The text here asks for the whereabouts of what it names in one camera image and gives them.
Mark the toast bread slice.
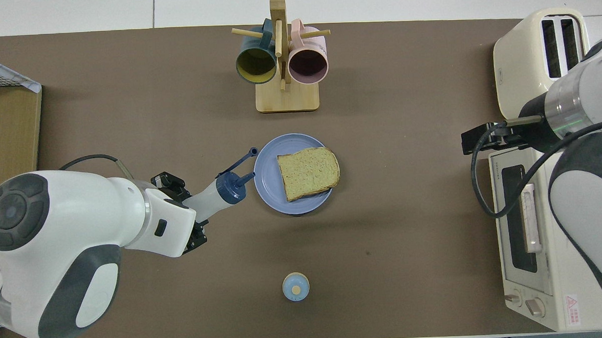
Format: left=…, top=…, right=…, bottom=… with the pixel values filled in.
left=276, top=146, right=342, bottom=203

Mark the white toaster oven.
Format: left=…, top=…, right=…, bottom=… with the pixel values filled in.
left=488, top=143, right=602, bottom=335

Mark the wooden mug rack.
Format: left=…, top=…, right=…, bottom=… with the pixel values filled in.
left=231, top=0, right=333, bottom=115

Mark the translucent squeeze bottle blue cap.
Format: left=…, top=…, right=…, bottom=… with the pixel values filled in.
left=180, top=147, right=261, bottom=225

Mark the white tile-pattern cloth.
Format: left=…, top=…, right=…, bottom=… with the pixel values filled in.
left=0, top=52, right=43, bottom=95

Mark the brown table mat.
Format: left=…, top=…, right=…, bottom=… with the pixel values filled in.
left=0, top=13, right=602, bottom=338

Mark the wooden box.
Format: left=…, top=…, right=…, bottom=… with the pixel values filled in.
left=0, top=65, right=46, bottom=193

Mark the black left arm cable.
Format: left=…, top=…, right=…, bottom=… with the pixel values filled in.
left=59, top=153, right=134, bottom=183

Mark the pink mug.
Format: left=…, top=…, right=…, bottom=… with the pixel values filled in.
left=286, top=18, right=330, bottom=87

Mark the dark teal mug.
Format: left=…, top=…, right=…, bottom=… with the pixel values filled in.
left=234, top=18, right=278, bottom=85

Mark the cream two-slot toaster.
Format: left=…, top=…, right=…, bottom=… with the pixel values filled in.
left=492, top=6, right=596, bottom=120

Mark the blue round plate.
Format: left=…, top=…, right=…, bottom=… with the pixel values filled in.
left=252, top=132, right=336, bottom=217

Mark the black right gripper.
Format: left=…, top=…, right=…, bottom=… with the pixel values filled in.
left=461, top=121, right=529, bottom=156

